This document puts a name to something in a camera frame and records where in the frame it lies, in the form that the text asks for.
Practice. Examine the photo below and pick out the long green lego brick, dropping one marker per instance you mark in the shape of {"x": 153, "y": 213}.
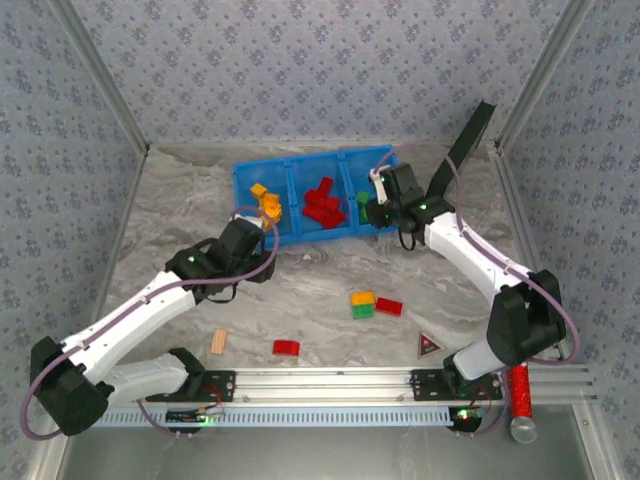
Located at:
{"x": 365, "y": 218}

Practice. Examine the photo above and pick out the yellow lego gear piece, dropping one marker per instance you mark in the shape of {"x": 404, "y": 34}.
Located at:
{"x": 271, "y": 201}

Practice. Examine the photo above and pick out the long red lego brick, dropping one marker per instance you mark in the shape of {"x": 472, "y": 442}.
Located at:
{"x": 312, "y": 211}
{"x": 326, "y": 185}

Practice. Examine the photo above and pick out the blue three-compartment bin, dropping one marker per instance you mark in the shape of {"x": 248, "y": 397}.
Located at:
{"x": 300, "y": 172}

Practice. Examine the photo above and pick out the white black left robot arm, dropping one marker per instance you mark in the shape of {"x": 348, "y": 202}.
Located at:
{"x": 125, "y": 325}

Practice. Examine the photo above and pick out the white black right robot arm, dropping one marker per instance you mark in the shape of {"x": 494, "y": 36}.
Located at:
{"x": 465, "y": 256}

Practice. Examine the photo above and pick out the small wooden block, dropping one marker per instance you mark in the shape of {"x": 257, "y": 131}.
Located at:
{"x": 218, "y": 342}

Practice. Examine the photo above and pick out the black flat bar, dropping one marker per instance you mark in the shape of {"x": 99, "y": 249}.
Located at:
{"x": 465, "y": 145}

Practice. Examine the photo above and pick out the triangular warning sign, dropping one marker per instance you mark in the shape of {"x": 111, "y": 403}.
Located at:
{"x": 426, "y": 346}

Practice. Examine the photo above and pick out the small circuit board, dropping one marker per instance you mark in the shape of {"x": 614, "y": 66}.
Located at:
{"x": 465, "y": 417}
{"x": 187, "y": 415}

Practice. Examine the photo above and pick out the red glitter tube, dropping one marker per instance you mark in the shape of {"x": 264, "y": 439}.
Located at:
{"x": 521, "y": 395}

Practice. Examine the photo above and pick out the aluminium side rail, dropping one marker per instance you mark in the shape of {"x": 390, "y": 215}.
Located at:
{"x": 522, "y": 225}
{"x": 117, "y": 250}

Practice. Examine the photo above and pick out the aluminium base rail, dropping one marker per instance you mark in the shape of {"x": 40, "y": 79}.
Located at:
{"x": 320, "y": 382}

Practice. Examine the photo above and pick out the aluminium frame post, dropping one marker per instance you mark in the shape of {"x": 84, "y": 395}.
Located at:
{"x": 541, "y": 75}
{"x": 102, "y": 75}

